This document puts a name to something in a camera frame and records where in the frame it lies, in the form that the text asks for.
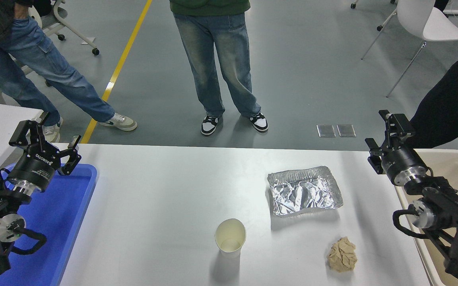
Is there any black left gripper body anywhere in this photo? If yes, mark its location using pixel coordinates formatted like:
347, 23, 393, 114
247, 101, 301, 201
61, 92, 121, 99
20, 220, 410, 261
8, 142, 61, 192

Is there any white shell chair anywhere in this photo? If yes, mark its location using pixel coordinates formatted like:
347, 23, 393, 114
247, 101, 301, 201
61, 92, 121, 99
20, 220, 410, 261
361, 0, 458, 98

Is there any person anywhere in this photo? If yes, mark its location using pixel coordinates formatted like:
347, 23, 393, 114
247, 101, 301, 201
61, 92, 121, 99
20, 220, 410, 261
0, 0, 138, 143
169, 0, 269, 136
406, 34, 458, 165

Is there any foil tray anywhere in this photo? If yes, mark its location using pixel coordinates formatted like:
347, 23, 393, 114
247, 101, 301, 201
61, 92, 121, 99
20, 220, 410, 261
267, 166, 344, 217

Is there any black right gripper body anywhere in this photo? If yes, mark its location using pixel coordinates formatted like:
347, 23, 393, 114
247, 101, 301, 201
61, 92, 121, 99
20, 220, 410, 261
380, 147, 428, 186

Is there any blue plastic tray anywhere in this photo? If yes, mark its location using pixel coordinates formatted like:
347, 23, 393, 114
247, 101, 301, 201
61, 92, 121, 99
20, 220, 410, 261
0, 163, 97, 286

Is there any white rolling chair base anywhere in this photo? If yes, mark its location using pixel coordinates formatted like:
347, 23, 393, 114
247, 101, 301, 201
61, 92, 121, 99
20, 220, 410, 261
350, 0, 397, 32

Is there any large pale plastic bin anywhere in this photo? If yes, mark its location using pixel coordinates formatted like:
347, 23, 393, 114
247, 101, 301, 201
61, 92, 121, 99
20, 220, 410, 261
394, 149, 458, 286

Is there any grey rolling office chair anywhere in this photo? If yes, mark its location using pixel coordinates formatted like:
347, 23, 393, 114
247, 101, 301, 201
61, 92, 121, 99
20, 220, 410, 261
28, 0, 100, 56

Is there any tan paper ball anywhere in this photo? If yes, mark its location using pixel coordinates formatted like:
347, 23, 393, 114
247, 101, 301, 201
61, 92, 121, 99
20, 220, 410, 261
327, 237, 358, 273

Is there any white paper cup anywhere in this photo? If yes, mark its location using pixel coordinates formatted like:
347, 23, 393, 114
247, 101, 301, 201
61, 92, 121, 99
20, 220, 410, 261
214, 218, 247, 259

